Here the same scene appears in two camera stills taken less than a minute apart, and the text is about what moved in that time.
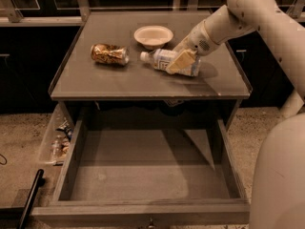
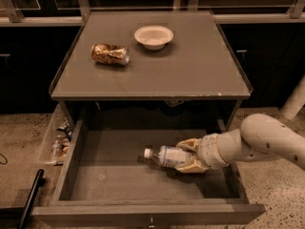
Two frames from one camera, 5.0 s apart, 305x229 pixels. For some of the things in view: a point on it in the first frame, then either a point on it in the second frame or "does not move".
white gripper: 197,43 → 208,151
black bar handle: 39,179 does not move
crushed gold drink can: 110,53 does not move
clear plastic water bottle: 161,58 → 167,156
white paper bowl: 153,36 does not move
